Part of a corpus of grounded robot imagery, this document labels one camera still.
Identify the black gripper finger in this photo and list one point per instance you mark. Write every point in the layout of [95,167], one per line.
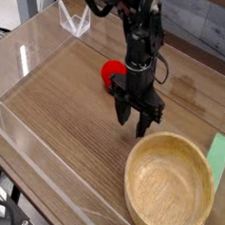
[144,123]
[123,109]

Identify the green tape strip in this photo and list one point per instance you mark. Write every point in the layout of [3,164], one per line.
[216,157]

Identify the black metal table leg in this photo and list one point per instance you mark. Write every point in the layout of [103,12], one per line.
[15,194]

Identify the round wooden bowl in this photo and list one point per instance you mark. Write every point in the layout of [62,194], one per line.
[168,181]

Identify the clear acrylic corner bracket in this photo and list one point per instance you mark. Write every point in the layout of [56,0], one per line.
[76,25]

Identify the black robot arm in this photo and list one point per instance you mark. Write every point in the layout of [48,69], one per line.
[144,34]

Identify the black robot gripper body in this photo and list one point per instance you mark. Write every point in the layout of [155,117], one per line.
[136,86]

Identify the clear acrylic enclosure wall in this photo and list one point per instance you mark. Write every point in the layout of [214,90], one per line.
[60,141]

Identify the red plush fruit green stem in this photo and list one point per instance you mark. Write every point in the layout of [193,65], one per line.
[110,67]

